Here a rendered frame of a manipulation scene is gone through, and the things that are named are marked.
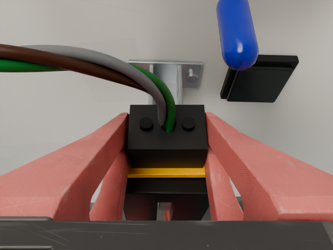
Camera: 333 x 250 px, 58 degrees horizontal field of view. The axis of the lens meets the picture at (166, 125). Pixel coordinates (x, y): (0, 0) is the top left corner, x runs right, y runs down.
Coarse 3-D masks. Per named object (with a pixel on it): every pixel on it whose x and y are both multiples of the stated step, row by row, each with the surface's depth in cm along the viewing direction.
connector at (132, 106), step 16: (144, 112) 12; (176, 112) 12; (192, 112) 12; (128, 128) 12; (144, 128) 11; (160, 128) 12; (176, 128) 12; (192, 128) 11; (128, 144) 11; (144, 144) 11; (160, 144) 11; (176, 144) 11; (192, 144) 11; (144, 160) 12; (160, 160) 12; (176, 160) 12; (192, 160) 12
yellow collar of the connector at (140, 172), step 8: (128, 168) 13; (136, 168) 13; (144, 168) 13; (152, 168) 13; (160, 168) 13; (168, 168) 13; (176, 168) 13; (184, 168) 13; (192, 168) 13; (200, 168) 13; (128, 176) 13; (136, 176) 13; (144, 176) 13; (152, 176) 13; (160, 176) 13; (168, 176) 13; (176, 176) 13; (184, 176) 13; (192, 176) 13; (200, 176) 13
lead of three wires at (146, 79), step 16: (0, 48) 6; (16, 48) 7; (32, 48) 7; (48, 48) 7; (64, 48) 7; (80, 48) 7; (0, 64) 7; (16, 64) 7; (32, 64) 7; (48, 64) 7; (64, 64) 7; (80, 64) 7; (96, 64) 8; (112, 64) 8; (128, 64) 8; (112, 80) 8; (128, 80) 8; (144, 80) 8; (160, 80) 9; (160, 96) 9; (160, 112) 10
